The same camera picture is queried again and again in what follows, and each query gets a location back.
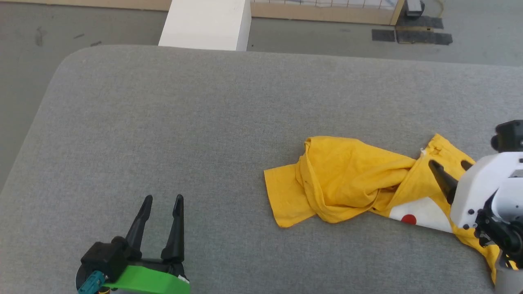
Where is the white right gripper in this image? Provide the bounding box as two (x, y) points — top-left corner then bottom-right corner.
(428, 151), (523, 229)

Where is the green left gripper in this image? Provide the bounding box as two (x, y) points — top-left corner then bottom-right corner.
(104, 194), (191, 294)

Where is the yellow printed T-shirt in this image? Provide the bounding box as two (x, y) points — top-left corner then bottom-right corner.
(264, 133), (519, 285)

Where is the grey fabric sofa cushion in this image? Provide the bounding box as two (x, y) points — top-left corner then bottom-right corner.
(0, 45), (523, 294)

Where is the large black floor mat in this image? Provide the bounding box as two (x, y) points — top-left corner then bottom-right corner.
(395, 16), (454, 46)

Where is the small black floor mat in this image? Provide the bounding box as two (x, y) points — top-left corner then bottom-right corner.
(371, 29), (396, 42)

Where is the white rectangular box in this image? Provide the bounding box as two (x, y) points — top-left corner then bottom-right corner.
(159, 0), (252, 51)

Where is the left arm teal plug cable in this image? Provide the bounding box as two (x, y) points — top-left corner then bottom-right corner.
(77, 270), (107, 294)

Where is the grey metal frame foot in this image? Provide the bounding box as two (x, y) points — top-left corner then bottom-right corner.
(406, 0), (426, 18)

